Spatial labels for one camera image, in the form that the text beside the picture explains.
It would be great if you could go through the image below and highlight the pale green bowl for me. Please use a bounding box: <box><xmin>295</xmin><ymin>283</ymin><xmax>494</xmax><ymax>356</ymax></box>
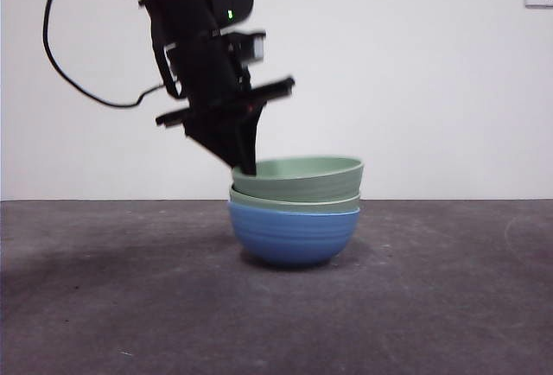
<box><xmin>228</xmin><ymin>184</ymin><xmax>362</xmax><ymax>215</ymax></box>
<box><xmin>232</xmin><ymin>156</ymin><xmax>365</xmax><ymax>203</ymax></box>

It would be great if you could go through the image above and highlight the blue ribbed bowl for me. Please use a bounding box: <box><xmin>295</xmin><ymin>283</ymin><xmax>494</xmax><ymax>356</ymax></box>
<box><xmin>226</xmin><ymin>200</ymin><xmax>362</xmax><ymax>269</ymax></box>

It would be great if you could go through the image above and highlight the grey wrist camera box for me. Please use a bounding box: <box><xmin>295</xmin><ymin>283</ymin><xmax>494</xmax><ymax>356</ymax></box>
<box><xmin>226</xmin><ymin>31</ymin><xmax>267</xmax><ymax>67</ymax></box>

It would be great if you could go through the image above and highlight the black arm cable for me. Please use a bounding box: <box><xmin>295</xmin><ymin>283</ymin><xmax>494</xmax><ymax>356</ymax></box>
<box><xmin>41</xmin><ymin>0</ymin><xmax>168</xmax><ymax>109</ymax></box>

